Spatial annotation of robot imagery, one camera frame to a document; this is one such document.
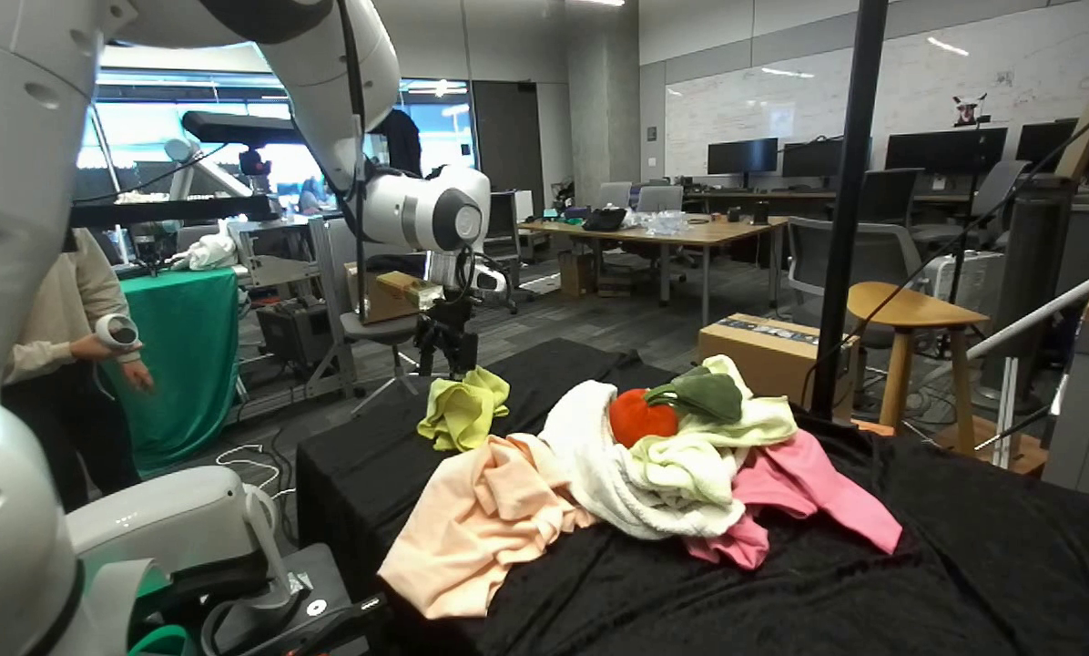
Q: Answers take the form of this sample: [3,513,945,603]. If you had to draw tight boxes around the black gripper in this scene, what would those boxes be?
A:
[415,285,481,383]

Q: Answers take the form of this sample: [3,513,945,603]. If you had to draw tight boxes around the yellow cloth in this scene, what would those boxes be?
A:
[415,360,518,456]

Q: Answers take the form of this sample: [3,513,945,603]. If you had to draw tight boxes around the peach cloth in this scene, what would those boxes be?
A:
[373,433,605,620]

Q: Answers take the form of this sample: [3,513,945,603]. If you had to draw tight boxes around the small white towel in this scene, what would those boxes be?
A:
[537,377,755,543]

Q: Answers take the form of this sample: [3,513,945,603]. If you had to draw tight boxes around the orange plush fruit green leaves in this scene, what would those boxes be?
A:
[605,363,751,453]

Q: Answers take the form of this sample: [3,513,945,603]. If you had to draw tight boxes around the pale green terry towel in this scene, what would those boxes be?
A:
[622,351,806,509]

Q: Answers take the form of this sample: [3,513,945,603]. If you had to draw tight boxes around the white VR controller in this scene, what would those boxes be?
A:
[89,309,149,357]

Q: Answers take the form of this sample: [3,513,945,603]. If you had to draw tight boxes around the plain cardboard box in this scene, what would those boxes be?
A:
[341,266,426,329]

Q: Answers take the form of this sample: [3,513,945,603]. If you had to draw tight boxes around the grey office chair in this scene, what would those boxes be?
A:
[308,213,447,403]

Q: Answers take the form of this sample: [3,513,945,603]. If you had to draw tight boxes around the green table cover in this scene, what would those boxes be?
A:
[109,266,246,471]

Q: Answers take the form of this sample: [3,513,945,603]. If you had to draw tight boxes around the white crumpled bag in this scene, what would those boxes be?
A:
[172,233,245,276]

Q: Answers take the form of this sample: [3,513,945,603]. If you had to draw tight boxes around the wooden office desk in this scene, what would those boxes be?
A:
[518,212,800,321]

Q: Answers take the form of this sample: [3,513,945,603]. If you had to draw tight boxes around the black computer monitor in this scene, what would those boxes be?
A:
[779,134,847,184]
[885,122,1007,178]
[705,134,784,183]
[1012,117,1080,176]

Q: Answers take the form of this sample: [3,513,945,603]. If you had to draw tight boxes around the pink cloth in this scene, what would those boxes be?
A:
[685,430,908,575]

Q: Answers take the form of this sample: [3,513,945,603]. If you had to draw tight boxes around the person in beige sweatshirt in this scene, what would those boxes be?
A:
[0,225,155,513]

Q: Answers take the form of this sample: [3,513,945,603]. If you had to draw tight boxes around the black vertical pole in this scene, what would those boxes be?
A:
[808,0,895,423]

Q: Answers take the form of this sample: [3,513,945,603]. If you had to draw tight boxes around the wooden stool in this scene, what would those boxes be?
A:
[843,281,994,440]

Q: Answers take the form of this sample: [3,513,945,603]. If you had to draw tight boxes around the grey metal tripod pole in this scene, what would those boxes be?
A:
[966,273,1089,360]

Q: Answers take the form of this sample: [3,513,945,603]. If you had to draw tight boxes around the black computer tower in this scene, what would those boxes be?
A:
[1000,176,1080,357]

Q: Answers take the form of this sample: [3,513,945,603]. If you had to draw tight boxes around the black velvet tablecloth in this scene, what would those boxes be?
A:
[296,338,1089,656]

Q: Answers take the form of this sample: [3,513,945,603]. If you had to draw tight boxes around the black stereo camera bar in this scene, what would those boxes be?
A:
[177,104,308,150]

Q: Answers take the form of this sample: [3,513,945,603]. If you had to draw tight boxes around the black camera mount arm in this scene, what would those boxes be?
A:
[70,191,279,233]

